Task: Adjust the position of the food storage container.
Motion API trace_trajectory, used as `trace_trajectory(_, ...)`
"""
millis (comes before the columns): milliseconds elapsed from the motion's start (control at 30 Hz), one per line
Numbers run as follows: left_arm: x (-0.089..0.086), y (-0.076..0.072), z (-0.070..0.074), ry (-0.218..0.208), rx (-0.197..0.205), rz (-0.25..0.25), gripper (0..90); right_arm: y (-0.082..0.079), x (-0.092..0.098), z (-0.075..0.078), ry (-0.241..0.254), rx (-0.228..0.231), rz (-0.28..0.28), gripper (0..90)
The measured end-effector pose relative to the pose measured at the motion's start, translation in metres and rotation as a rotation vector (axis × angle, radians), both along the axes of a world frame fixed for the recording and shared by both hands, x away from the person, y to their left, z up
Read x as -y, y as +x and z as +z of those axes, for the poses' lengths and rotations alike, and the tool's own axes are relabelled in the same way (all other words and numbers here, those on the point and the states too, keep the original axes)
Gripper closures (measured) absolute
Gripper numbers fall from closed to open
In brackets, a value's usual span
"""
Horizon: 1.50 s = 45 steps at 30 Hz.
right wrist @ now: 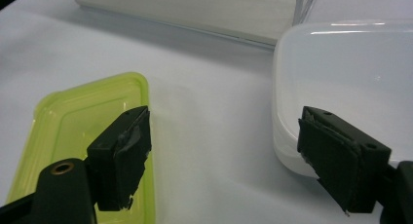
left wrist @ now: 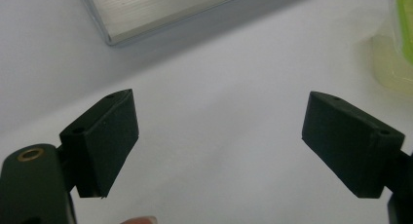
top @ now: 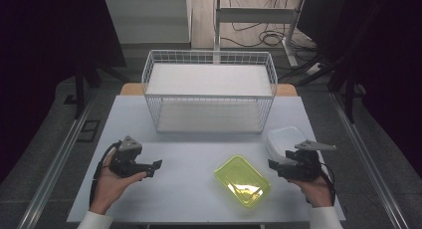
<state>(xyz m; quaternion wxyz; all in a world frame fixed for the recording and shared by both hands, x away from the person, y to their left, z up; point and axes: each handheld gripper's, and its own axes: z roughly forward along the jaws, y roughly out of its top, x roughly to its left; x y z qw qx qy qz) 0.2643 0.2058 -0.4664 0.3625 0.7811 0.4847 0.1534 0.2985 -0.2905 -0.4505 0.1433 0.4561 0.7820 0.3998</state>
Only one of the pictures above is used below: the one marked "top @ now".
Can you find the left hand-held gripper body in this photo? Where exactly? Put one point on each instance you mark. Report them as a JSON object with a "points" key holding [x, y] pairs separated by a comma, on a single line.
{"points": [[127, 159]]}

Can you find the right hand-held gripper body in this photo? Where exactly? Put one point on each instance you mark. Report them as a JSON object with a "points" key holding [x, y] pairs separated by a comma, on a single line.
{"points": [[307, 166]]}

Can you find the white lidded plastic container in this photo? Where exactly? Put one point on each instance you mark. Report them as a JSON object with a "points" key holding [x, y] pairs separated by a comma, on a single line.
{"points": [[282, 140]]}

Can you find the person's right hand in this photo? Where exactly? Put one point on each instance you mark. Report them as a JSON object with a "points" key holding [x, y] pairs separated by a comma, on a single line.
{"points": [[316, 190]]}

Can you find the person's left hand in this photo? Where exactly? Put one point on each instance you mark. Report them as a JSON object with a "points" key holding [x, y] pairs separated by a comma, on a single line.
{"points": [[109, 185]]}

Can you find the yellow-green plastic tray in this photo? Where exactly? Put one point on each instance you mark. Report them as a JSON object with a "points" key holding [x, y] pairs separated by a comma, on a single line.
{"points": [[242, 181]]}

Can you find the black floor plate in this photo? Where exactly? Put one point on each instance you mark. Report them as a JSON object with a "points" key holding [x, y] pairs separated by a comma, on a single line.
{"points": [[88, 130]]}

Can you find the black metal stand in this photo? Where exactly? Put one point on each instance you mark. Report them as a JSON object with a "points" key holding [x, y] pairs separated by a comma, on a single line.
{"points": [[79, 89], [348, 99]]}

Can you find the white power strip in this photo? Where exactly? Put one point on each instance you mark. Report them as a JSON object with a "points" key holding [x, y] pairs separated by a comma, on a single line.
{"points": [[313, 69]]}

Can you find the white cabinet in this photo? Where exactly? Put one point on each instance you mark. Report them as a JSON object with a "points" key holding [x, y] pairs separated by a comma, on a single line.
{"points": [[146, 20]]}

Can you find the metal floor rail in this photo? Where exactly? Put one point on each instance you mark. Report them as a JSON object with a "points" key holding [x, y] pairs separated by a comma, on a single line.
{"points": [[368, 162], [56, 162]]}

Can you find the white metal desk frame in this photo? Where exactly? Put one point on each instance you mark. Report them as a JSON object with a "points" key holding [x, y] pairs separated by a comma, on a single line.
{"points": [[255, 16]]}

